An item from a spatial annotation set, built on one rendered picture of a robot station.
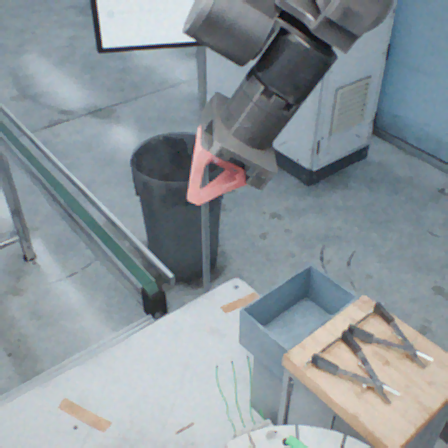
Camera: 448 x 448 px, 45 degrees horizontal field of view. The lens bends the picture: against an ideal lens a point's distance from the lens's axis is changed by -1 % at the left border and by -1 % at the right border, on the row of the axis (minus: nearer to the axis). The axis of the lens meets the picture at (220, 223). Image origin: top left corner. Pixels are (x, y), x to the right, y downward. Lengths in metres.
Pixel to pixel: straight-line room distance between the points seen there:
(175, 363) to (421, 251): 1.77
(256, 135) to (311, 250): 2.12
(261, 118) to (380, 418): 0.46
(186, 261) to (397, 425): 1.65
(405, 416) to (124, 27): 0.98
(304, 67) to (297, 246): 2.17
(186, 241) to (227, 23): 1.83
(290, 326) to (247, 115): 0.55
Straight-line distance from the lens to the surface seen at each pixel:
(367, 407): 0.80
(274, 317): 0.98
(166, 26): 1.33
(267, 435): 0.73
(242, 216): 2.77
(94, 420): 1.13
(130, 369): 1.18
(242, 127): 0.50
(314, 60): 0.47
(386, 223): 2.85
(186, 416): 1.11
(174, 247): 2.27
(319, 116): 2.80
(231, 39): 0.46
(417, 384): 0.85
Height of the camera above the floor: 1.73
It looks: 39 degrees down
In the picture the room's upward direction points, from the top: straight up
